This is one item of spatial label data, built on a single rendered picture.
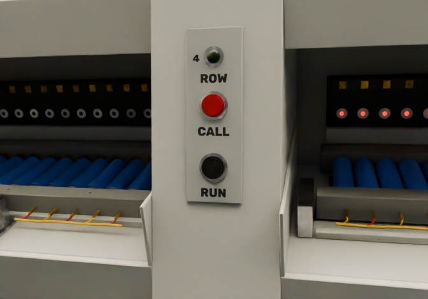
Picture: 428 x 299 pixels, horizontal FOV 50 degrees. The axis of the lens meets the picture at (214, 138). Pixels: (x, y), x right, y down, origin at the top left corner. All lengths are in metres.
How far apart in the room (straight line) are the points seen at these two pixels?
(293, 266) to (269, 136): 0.10
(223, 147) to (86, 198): 0.15
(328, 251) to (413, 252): 0.06
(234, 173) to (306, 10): 0.12
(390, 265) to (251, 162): 0.12
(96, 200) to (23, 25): 0.15
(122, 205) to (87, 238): 0.04
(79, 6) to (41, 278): 0.22
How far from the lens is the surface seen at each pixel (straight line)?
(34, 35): 0.40
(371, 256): 0.36
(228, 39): 0.32
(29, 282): 0.42
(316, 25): 0.33
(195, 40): 0.33
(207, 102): 0.32
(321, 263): 0.35
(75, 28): 0.38
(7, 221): 0.45
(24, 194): 0.45
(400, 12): 0.33
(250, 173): 0.32
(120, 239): 0.39
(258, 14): 0.32
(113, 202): 0.41
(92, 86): 0.53
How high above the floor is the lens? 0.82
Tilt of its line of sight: 3 degrees down
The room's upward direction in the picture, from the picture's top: straight up
